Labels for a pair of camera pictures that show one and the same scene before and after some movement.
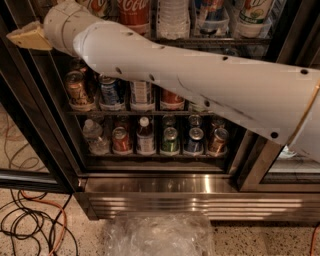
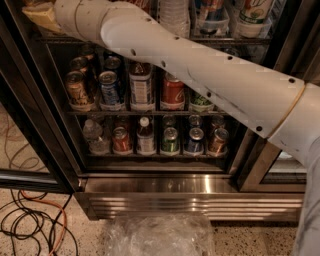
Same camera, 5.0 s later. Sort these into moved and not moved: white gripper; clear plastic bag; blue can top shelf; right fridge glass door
Moved: white gripper
Not moved: right fridge glass door; clear plastic bag; blue can top shelf
